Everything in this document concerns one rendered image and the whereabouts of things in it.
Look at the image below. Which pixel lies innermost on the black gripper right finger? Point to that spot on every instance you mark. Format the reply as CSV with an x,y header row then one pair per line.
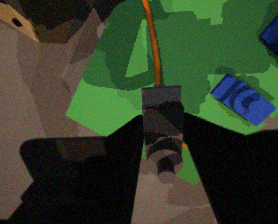
x,y
231,166

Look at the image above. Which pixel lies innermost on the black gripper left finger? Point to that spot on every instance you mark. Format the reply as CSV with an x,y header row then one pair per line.
x,y
115,159

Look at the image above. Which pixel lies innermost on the green flat block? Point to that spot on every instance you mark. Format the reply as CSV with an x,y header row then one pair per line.
x,y
223,53

